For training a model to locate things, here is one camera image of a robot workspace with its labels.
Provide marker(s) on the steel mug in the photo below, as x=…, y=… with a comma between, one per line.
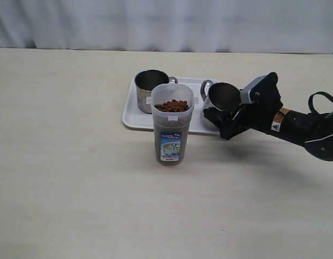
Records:
x=145, y=82
x=221, y=96

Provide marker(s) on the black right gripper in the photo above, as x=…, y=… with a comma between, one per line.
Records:
x=261, y=102

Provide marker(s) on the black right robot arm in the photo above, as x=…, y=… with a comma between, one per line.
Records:
x=313, y=131

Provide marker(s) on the white plastic tray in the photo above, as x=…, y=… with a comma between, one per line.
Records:
x=134, y=118

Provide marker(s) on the white curtain backdrop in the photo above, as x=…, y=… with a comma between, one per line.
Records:
x=169, y=26

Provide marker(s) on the clear plastic container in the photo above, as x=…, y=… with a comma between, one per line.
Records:
x=172, y=108

